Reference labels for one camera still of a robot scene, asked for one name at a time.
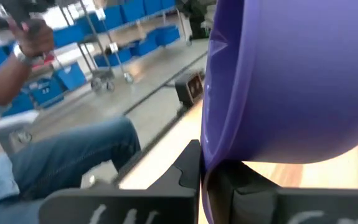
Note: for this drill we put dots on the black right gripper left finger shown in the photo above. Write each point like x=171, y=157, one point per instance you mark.
x=135, y=205

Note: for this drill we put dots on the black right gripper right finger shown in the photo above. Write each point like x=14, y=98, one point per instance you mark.
x=290, y=205

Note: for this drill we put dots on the purple measuring cup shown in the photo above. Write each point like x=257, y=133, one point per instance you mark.
x=290, y=77

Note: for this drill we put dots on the person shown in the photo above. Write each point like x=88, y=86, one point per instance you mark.
x=73, y=155

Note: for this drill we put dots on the black corner box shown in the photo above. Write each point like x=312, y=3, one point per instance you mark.
x=189, y=87

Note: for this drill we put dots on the metal wheeled rack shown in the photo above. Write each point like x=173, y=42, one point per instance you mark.
x=104, y=62

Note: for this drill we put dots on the silver wristwatch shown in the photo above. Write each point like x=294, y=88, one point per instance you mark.
x=23, y=56

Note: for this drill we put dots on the smartphone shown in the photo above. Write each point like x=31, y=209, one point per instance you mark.
x=1, y=14

